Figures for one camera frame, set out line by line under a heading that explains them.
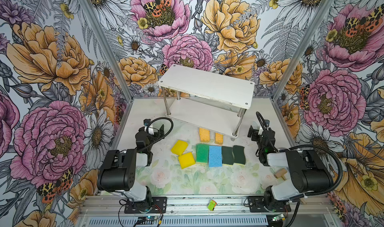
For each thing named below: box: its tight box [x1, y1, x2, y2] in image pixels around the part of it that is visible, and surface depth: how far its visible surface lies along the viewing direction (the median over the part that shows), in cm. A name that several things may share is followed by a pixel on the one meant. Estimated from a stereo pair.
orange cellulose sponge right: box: [215, 132, 223, 145], surface depth 99 cm
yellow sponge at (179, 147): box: [171, 139, 188, 156], surface depth 96 cm
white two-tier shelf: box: [157, 64, 255, 138], surface depth 86 cm
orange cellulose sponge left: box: [199, 127, 211, 143], surface depth 99 cm
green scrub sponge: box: [196, 143, 210, 164], surface depth 91 cm
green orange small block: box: [208, 199, 218, 211], surface depth 74 cm
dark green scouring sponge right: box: [232, 145, 246, 166], surface depth 91 cm
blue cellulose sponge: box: [208, 145, 223, 168], surface depth 89 cm
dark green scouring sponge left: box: [222, 146, 234, 165], surface depth 91 cm
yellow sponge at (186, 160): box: [178, 152, 196, 169], surface depth 90 cm
